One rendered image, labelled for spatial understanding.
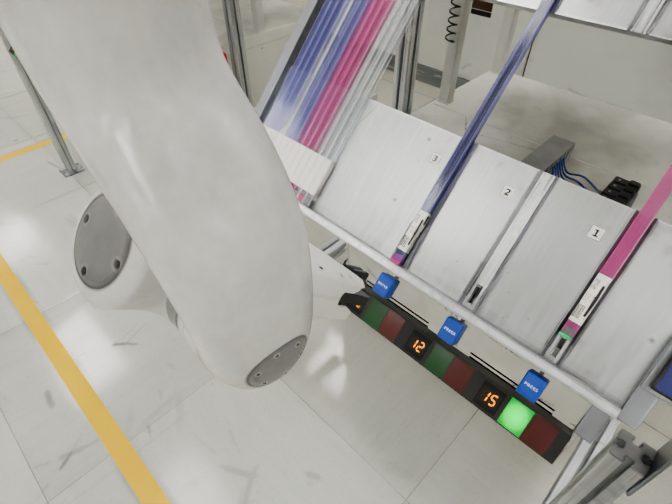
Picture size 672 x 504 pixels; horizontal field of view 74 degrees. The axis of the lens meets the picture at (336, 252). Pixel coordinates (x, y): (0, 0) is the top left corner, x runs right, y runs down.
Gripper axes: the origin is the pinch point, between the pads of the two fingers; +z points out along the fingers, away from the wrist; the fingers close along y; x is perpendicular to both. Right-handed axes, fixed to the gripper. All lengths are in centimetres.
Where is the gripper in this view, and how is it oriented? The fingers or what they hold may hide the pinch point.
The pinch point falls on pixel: (351, 279)
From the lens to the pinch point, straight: 54.6
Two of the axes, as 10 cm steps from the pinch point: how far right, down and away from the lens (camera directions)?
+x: 4.8, -8.6, -1.6
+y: 7.1, 4.9, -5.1
